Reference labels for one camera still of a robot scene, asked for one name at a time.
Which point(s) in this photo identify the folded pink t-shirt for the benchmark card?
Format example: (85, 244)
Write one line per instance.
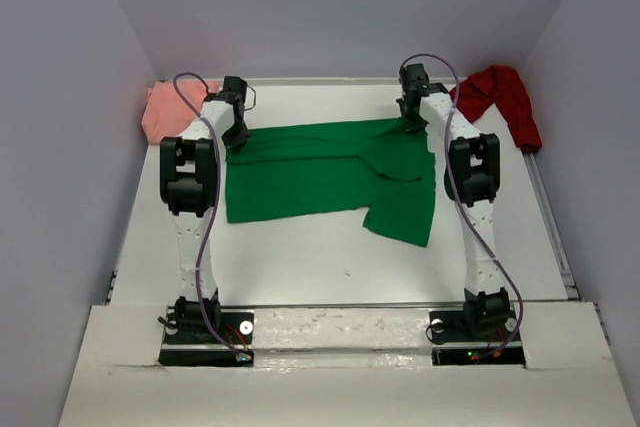
(166, 114)

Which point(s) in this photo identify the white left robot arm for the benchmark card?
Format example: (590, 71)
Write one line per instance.
(191, 186)

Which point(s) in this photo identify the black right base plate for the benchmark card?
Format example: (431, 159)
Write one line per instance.
(454, 345)

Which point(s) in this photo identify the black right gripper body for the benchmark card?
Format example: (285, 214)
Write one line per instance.
(412, 121)

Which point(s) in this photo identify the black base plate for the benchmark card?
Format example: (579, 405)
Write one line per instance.
(182, 348)
(454, 345)

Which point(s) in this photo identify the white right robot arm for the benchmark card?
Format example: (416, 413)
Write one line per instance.
(471, 182)

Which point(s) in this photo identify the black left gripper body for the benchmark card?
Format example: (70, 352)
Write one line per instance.
(236, 135)

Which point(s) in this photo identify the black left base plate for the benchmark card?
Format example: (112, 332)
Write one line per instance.
(182, 348)

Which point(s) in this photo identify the red t-shirt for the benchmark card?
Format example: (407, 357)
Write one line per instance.
(500, 86)

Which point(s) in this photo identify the green t-shirt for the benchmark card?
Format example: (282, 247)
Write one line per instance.
(301, 170)

